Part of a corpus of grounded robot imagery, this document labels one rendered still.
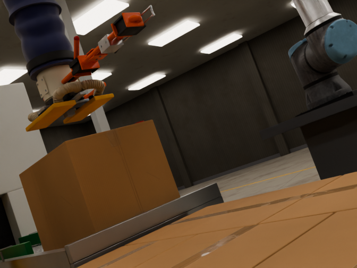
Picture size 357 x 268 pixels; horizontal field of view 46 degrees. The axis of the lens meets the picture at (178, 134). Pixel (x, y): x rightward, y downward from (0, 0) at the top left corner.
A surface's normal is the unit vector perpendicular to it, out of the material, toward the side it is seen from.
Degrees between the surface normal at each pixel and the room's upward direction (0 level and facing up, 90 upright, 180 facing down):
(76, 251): 90
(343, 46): 94
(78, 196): 90
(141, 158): 90
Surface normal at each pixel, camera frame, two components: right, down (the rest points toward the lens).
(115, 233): 0.59, -0.28
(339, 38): 0.21, -0.08
